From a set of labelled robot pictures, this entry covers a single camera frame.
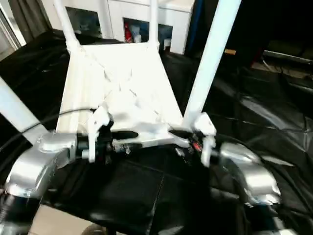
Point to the white plastic table top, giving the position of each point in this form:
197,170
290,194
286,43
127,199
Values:
122,85

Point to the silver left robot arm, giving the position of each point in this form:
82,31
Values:
44,156

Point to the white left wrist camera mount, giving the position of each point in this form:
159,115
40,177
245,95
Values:
97,122

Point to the white plastic table leg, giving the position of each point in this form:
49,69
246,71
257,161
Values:
17,107
64,24
154,24
210,61

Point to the white display cabinet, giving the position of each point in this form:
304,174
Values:
110,12

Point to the black mat cloth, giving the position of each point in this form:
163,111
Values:
146,191

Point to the long black rod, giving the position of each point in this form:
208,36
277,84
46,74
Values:
286,55

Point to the grey curtain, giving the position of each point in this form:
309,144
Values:
29,19

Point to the dark tall cabinet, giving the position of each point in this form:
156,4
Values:
269,19

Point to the small tan label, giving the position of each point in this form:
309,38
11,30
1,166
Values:
230,51

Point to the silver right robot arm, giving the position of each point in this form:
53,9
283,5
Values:
249,166

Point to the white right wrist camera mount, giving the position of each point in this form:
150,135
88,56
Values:
205,122

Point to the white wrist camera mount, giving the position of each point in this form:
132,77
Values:
97,122
205,122

